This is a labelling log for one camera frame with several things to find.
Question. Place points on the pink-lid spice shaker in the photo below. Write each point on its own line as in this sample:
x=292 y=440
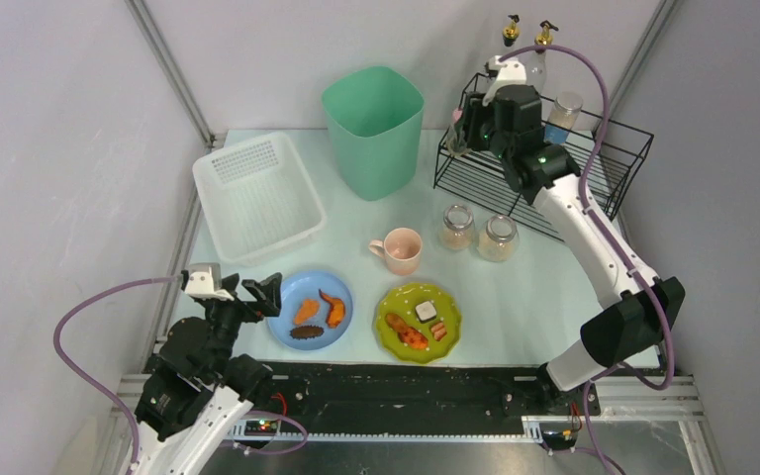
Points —
x=455 y=141

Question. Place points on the green plastic waste bin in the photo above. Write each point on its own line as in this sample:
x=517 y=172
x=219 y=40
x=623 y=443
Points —
x=374 y=118

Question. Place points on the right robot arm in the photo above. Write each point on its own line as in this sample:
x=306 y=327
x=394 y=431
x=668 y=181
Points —
x=638 y=307

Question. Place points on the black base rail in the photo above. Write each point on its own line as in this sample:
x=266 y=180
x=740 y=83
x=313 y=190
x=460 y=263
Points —
x=422 y=401

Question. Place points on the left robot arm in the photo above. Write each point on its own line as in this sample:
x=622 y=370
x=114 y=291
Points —
x=197 y=389

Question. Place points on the black white sushi cube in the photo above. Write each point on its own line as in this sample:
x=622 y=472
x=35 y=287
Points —
x=426 y=313

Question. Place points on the pink bacon strips toy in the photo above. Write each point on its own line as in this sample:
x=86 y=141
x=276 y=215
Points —
x=438 y=331

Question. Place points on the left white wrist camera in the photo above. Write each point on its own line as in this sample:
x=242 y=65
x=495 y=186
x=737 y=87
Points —
x=203 y=281

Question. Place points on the aluminium frame post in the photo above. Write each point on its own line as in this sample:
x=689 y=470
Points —
x=657 y=25
x=163 y=55

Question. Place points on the blue round plate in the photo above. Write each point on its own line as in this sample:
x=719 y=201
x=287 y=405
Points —
x=303 y=285

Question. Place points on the glass oil bottle gold spout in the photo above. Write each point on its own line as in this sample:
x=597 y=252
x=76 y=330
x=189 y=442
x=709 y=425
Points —
x=510 y=34

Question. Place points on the clear bottle blue label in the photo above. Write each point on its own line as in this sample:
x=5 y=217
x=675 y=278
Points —
x=563 y=115

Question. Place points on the orange chicken wing toy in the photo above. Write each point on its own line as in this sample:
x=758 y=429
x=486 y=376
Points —
x=337 y=310

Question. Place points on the orange grilled fish toy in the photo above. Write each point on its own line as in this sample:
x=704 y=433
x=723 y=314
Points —
x=407 y=334

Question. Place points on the orange fried food piece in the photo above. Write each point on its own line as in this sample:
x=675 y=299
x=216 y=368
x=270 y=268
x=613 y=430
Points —
x=308 y=309

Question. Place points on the left aluminium frame post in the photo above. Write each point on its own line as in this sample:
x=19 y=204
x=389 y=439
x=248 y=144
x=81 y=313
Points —
x=163 y=55

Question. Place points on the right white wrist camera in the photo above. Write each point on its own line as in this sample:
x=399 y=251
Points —
x=503 y=73

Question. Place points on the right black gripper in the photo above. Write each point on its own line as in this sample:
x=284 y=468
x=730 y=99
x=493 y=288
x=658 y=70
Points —
x=475 y=129

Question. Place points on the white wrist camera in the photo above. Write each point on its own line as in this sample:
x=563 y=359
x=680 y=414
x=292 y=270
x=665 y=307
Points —
x=203 y=281
x=503 y=73

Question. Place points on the dark brown sea cucumber toy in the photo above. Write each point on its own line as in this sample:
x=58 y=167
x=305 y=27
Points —
x=306 y=332

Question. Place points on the pink ceramic mug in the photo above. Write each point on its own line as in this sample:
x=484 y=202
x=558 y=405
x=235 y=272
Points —
x=401 y=250

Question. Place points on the right aluminium frame post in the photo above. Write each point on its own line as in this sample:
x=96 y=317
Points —
x=657 y=25

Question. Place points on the white plastic perforated basket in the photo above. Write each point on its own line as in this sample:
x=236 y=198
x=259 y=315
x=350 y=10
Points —
x=258 y=199

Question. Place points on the glass jar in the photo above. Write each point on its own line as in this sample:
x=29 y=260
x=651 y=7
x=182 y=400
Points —
x=457 y=231
x=497 y=240

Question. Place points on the green scalloped plate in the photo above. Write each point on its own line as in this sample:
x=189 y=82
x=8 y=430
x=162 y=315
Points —
x=402 y=300

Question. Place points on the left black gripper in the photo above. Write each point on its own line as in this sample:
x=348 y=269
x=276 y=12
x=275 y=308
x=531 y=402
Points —
x=242 y=304

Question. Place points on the black wire two-tier rack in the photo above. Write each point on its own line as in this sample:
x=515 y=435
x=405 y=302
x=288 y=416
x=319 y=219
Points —
x=477 y=177

